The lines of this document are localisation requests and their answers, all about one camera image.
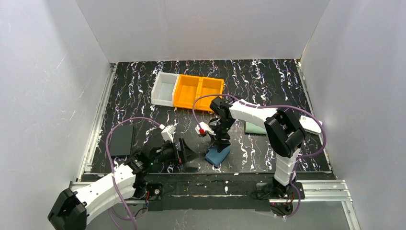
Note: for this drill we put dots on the aluminium front rail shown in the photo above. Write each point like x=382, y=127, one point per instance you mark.
x=314, y=191

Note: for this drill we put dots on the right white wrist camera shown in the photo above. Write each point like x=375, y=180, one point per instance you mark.
x=203, y=129

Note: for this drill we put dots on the left orange plastic bin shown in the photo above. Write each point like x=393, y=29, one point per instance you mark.
x=186, y=90

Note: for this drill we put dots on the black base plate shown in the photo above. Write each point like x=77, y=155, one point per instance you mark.
x=151, y=192
x=266, y=191

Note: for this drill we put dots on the white plastic bin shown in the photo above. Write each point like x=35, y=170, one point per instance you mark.
x=163, y=90

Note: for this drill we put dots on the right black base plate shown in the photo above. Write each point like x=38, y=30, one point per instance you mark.
x=266, y=191

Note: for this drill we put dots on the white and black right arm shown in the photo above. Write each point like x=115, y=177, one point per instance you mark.
x=283, y=129

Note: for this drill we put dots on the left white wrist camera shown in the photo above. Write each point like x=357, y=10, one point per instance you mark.
x=168, y=132

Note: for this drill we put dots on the blue card holder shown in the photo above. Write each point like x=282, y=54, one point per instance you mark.
x=216, y=158

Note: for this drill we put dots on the green card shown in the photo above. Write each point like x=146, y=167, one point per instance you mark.
x=252, y=129

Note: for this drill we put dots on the black flat box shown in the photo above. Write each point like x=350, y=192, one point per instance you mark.
x=121, y=142

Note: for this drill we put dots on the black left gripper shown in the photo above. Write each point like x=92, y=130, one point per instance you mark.
x=181, y=151

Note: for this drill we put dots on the orange plastic bin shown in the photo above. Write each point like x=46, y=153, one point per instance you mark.
x=208, y=86
x=186, y=90

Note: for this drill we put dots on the aluminium rail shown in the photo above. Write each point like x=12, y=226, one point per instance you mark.
x=314, y=191
x=86, y=164

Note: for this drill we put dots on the aluminium left rail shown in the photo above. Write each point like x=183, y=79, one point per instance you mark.
x=86, y=164

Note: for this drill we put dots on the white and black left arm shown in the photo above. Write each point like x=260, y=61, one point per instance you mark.
x=75, y=209

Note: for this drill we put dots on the white rectangular device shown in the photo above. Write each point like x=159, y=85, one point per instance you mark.
x=310, y=125

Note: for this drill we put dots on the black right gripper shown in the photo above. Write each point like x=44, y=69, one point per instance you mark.
x=221, y=138

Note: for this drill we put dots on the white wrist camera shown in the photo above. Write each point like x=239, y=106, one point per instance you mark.
x=168, y=132
x=203, y=129

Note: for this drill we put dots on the right orange plastic bin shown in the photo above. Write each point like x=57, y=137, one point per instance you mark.
x=208, y=86

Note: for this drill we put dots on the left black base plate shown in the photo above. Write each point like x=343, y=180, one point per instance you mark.
x=151, y=192

